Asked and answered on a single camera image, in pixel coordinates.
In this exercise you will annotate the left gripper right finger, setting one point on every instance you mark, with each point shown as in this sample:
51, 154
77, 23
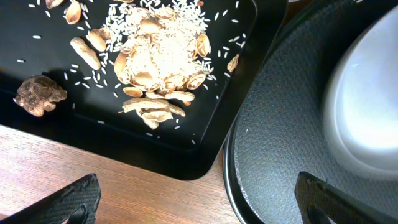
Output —
320, 202

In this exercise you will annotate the black rectangular tray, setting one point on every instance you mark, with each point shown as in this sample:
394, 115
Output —
35, 40

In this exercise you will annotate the food scraps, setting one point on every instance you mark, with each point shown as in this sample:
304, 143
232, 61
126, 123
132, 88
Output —
160, 54

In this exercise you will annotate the round black serving tray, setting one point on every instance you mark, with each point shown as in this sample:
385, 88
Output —
279, 132

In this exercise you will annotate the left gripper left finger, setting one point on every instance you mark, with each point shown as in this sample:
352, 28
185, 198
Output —
75, 203

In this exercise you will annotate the grey round plate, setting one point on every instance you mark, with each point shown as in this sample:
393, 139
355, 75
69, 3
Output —
360, 108

